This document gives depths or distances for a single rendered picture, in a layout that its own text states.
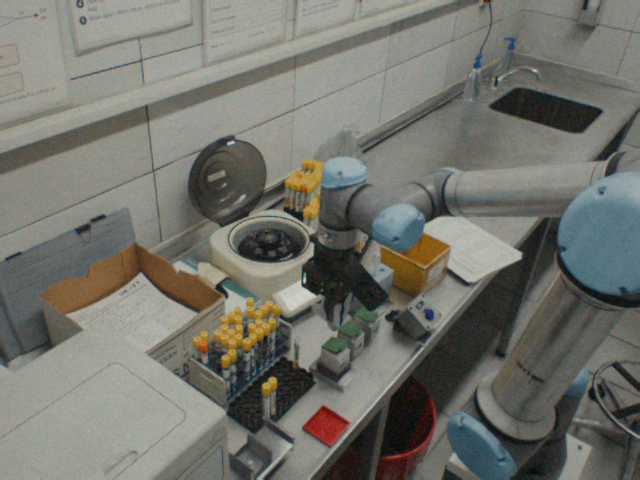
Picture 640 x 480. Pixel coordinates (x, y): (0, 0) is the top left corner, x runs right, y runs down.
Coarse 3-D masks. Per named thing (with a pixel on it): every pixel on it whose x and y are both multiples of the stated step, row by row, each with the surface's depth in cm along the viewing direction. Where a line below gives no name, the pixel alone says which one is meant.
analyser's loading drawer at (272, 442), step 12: (264, 432) 106; (276, 432) 106; (288, 432) 104; (252, 444) 102; (264, 444) 101; (276, 444) 104; (288, 444) 105; (240, 456) 102; (252, 456) 102; (264, 456) 101; (276, 456) 102; (240, 468) 98; (252, 468) 100; (264, 468) 100
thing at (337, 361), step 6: (324, 348) 119; (324, 354) 120; (330, 354) 119; (336, 354) 118; (342, 354) 119; (348, 354) 121; (324, 360) 121; (330, 360) 119; (336, 360) 118; (342, 360) 119; (348, 360) 122; (330, 366) 120; (336, 366) 119; (342, 366) 120; (336, 372) 120
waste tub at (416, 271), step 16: (432, 240) 152; (384, 256) 147; (400, 256) 144; (416, 256) 158; (432, 256) 154; (448, 256) 150; (400, 272) 146; (416, 272) 142; (432, 272) 145; (400, 288) 148; (416, 288) 145
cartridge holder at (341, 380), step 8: (312, 368) 123; (320, 368) 122; (328, 368) 121; (344, 368) 121; (320, 376) 123; (328, 376) 121; (336, 376) 120; (344, 376) 122; (352, 376) 122; (336, 384) 120; (344, 384) 120
